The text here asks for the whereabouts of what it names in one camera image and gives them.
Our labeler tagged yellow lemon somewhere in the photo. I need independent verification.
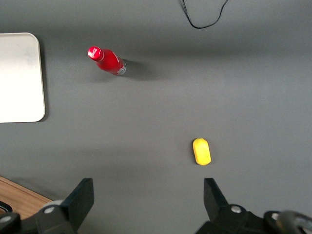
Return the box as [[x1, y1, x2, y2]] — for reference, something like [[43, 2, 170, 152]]
[[192, 137, 212, 166]]

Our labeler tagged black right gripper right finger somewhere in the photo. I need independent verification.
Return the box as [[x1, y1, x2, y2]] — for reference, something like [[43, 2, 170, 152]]
[[195, 177, 265, 234]]

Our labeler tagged wooden drawer cabinet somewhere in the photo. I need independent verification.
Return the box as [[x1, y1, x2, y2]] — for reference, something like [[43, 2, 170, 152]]
[[0, 175, 53, 220]]

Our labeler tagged cream plastic tray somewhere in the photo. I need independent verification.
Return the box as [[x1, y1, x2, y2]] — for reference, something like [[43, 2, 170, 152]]
[[0, 32, 46, 123]]

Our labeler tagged black metal drawer handle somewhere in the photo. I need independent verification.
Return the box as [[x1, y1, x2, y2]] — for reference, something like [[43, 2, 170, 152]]
[[0, 200, 13, 213]]

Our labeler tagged red soda bottle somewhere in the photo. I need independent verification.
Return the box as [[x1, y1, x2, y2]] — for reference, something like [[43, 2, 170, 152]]
[[87, 45, 127, 77]]

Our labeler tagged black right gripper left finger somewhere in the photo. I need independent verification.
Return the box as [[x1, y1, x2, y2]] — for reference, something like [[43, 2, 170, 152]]
[[35, 177, 95, 234]]

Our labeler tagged thin black table cable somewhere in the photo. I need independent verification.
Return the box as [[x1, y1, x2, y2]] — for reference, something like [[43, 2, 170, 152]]
[[181, 0, 230, 29]]

